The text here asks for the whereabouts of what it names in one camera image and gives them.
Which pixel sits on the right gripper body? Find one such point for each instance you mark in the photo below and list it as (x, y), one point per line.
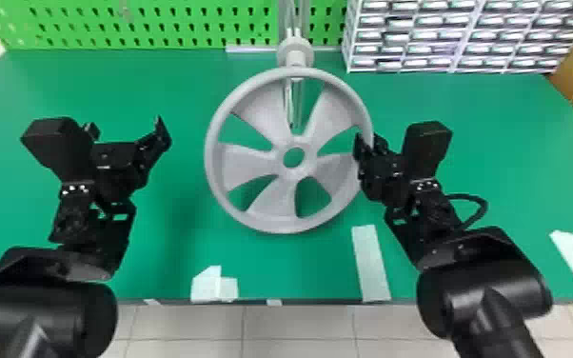
(389, 177)

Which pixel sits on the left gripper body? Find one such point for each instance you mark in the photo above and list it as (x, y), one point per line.
(116, 167)

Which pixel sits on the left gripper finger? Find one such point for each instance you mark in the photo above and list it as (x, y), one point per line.
(155, 142)
(92, 131)

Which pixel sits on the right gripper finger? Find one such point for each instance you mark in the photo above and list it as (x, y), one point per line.
(362, 150)
(382, 144)

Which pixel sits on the grey wheel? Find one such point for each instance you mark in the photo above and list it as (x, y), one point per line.
(266, 170)

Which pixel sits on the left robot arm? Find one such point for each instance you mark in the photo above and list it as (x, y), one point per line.
(61, 260)

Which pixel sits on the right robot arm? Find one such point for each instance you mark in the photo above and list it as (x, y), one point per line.
(481, 285)

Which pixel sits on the metal stand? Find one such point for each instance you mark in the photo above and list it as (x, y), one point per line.
(295, 50)

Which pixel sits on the white drawer cabinet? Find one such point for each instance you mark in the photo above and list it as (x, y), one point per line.
(526, 35)
(406, 35)

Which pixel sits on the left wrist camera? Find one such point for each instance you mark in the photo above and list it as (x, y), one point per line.
(59, 145)

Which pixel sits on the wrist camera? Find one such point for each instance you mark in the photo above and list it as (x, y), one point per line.
(425, 145)
(59, 145)

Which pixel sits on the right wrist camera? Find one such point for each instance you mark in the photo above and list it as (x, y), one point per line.
(425, 145)

